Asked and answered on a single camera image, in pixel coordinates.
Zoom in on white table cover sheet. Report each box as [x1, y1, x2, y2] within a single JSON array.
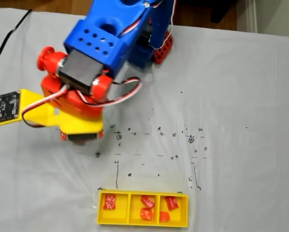
[[0, 6, 289, 232]]

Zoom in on camera board on yellow mount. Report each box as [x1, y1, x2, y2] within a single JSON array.
[[0, 88, 60, 128]]

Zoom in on yellow three-compartment box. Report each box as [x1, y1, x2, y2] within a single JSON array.
[[96, 189, 189, 228]]

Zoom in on red candy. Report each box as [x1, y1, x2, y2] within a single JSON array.
[[141, 195, 155, 208], [164, 196, 179, 210]]

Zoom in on red perforated base plate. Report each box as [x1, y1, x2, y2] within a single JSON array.
[[152, 31, 173, 65]]

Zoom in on thin three-wire servo cable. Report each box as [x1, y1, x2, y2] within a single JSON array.
[[21, 87, 69, 128], [86, 77, 144, 107]]

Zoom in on thick black camera cable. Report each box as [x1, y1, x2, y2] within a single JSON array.
[[0, 9, 33, 73]]

